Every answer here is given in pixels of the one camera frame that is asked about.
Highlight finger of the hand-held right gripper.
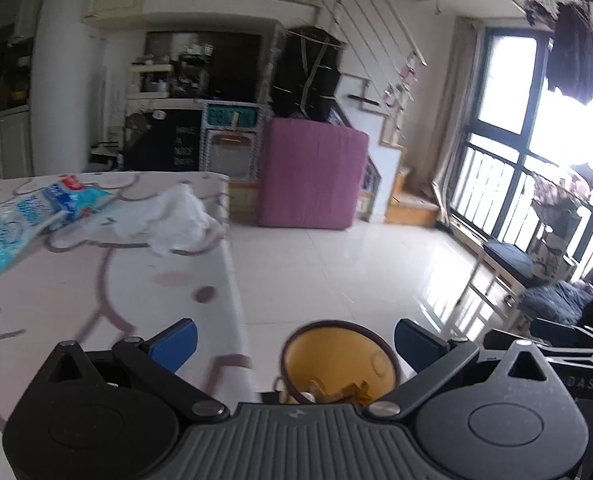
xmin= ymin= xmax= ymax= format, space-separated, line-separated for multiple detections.
xmin=529 ymin=317 xmax=593 ymax=350
xmin=484 ymin=329 xmax=593 ymax=372

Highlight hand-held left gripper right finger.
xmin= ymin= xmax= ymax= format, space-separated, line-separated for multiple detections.
xmin=364 ymin=317 xmax=552 ymax=421

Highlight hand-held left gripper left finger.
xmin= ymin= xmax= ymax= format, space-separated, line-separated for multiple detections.
xmin=41 ymin=317 xmax=230 ymax=423

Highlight round wooden bin dark rim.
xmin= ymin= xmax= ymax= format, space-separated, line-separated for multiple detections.
xmin=278 ymin=320 xmax=402 ymax=406

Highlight yellow crumpled wrapper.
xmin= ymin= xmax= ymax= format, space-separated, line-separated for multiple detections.
xmin=341 ymin=382 xmax=378 ymax=407

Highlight white wooden bench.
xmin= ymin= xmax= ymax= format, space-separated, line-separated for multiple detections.
xmin=455 ymin=237 xmax=538 ymax=322

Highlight dark blue bench cushion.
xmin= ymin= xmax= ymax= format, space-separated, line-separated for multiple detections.
xmin=483 ymin=238 xmax=536 ymax=282

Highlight white thin plastic bag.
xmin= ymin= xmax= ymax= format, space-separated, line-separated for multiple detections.
xmin=110 ymin=183 xmax=228 ymax=257

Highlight pinkish dried plant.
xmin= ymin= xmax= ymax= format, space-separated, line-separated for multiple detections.
xmin=528 ymin=161 xmax=593 ymax=282

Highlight wooden stair steps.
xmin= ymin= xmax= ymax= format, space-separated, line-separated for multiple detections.
xmin=375 ymin=169 xmax=441 ymax=229

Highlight cream drawer cabinet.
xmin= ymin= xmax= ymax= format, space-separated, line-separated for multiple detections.
xmin=225 ymin=179 xmax=263 ymax=224

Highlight black window railing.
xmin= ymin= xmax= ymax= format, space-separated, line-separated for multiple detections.
xmin=451 ymin=24 xmax=593 ymax=287

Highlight blue white tissue packet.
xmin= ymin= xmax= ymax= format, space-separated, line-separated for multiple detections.
xmin=0 ymin=176 xmax=116 ymax=279

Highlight pink mattress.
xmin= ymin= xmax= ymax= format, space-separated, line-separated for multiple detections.
xmin=256 ymin=117 xmax=370 ymax=231

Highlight black chalkboard sign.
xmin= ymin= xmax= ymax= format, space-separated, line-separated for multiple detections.
xmin=140 ymin=109 xmax=205 ymax=174

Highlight white teal framed panel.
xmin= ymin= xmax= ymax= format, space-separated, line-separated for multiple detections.
xmin=199 ymin=101 xmax=266 ymax=182

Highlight beige curtain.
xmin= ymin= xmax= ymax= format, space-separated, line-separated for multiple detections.
xmin=431 ymin=16 xmax=488 ymax=227

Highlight white floor cabinet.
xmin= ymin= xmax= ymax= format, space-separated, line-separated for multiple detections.
xmin=0 ymin=105 xmax=33 ymax=183

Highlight dark hanging clothes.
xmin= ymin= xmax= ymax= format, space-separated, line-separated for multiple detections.
xmin=545 ymin=1 xmax=593 ymax=107

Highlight black strapped bundle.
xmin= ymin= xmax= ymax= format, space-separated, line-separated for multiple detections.
xmin=269 ymin=25 xmax=345 ymax=124

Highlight stair wire railing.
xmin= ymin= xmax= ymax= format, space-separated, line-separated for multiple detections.
xmin=321 ymin=0 xmax=428 ymax=68

